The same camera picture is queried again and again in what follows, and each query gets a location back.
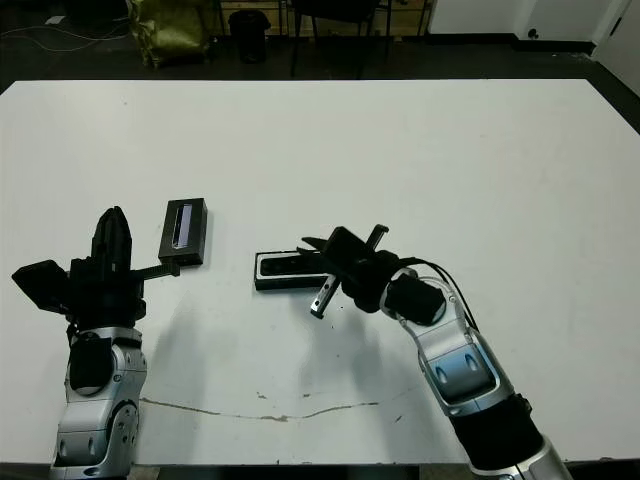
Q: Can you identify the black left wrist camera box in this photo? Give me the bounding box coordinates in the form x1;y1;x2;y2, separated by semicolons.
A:
10;259;72;315

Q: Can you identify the white floor cable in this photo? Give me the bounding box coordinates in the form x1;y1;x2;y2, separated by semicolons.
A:
0;19;132;53

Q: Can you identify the black trash bin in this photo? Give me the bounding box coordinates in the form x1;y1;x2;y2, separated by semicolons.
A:
228;9;272;64

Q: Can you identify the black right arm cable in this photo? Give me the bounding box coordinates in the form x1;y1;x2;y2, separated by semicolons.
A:
399;255;482;334

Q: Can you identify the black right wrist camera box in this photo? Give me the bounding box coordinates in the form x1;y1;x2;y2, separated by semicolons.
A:
322;225;375;284

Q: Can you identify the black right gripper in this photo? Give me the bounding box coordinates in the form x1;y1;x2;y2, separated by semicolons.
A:
293;224;407;320

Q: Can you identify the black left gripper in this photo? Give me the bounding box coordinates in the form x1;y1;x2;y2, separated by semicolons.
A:
67;206;182;327

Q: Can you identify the black office chair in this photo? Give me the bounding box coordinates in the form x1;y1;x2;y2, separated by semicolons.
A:
289;0;392;80

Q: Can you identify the black lid with camera print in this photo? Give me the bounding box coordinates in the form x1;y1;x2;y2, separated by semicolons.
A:
157;198;210;266

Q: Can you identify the yellow-green sack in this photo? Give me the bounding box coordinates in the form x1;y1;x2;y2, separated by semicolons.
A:
128;0;211;69

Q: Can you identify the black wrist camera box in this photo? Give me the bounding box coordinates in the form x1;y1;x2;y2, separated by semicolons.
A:
10;259;72;315
322;225;375;284

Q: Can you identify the black box with white insert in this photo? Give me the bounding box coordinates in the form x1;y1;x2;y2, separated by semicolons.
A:
253;249;335;293

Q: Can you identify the white door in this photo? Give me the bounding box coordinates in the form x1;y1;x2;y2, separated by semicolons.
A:
594;0;640;97

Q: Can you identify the black depth camera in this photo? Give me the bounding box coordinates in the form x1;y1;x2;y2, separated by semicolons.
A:
259;254;329;277

